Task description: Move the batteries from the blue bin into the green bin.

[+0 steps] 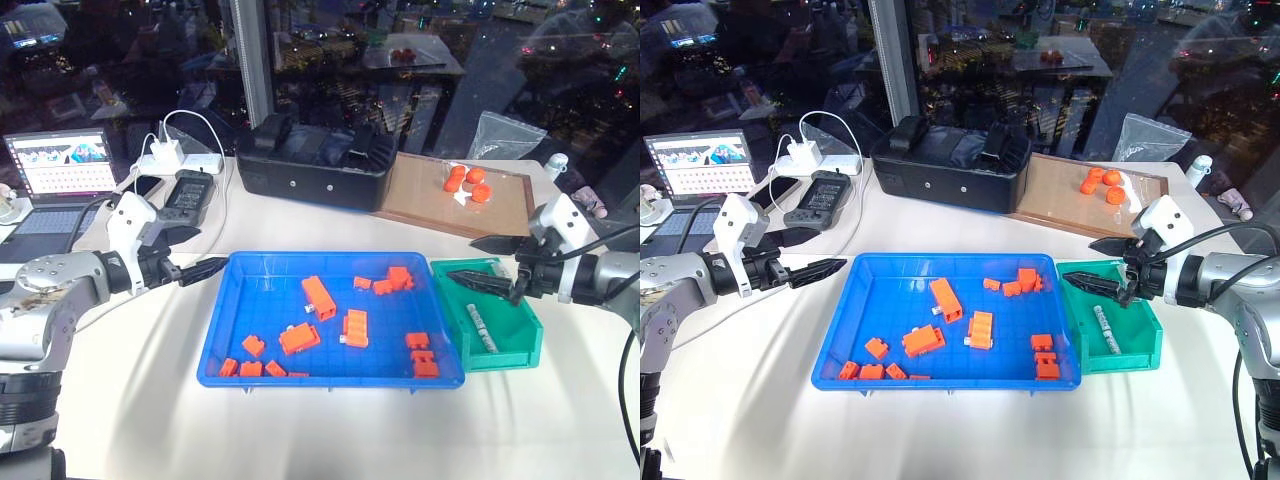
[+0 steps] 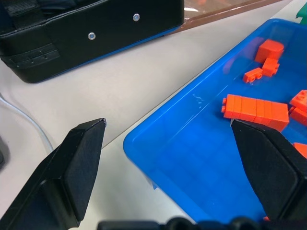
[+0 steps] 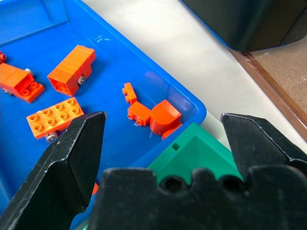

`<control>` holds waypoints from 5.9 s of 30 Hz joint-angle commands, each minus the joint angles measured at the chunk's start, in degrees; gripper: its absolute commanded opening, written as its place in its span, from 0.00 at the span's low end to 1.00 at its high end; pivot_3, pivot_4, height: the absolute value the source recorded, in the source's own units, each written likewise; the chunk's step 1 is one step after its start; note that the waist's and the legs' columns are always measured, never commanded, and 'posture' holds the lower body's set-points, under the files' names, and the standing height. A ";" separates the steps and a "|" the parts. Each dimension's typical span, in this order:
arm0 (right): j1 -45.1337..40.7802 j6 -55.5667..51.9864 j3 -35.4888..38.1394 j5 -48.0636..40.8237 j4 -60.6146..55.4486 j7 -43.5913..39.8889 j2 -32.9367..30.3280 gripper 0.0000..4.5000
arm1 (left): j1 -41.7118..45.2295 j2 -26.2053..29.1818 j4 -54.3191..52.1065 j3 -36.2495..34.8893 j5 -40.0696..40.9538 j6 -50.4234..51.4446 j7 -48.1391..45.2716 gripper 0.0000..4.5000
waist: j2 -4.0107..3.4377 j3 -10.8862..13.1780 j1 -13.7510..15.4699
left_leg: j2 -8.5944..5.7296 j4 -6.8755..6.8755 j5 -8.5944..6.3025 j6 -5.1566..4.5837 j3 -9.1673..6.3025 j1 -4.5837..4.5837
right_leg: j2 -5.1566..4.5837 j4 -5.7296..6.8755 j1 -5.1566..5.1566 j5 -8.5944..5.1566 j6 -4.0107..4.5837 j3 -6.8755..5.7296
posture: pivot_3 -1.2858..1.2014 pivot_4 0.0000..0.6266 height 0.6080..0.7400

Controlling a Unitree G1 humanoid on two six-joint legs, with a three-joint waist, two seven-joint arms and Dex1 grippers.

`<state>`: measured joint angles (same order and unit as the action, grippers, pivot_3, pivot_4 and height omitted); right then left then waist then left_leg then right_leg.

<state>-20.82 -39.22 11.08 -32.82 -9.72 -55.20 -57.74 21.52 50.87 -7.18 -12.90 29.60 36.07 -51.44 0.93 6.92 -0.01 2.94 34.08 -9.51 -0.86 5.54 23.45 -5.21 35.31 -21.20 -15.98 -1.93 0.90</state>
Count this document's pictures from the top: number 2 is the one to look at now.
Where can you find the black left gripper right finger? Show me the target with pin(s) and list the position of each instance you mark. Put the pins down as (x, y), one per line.
(271, 167)

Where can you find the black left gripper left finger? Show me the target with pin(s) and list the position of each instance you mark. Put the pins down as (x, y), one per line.
(72, 167)

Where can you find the green plastic block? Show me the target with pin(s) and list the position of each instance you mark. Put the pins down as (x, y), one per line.
(302, 10)

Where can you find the blue plastic tray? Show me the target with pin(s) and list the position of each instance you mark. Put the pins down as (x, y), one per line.
(216, 155)

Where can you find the long orange block row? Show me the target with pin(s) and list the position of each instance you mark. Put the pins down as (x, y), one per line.
(256, 111)

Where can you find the small orange brick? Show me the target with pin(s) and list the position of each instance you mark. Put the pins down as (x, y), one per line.
(271, 67)

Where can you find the orange rounded brick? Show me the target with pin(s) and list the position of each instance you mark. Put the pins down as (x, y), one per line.
(269, 50)

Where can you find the black leather case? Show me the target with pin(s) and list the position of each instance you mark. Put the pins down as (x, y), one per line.
(72, 40)

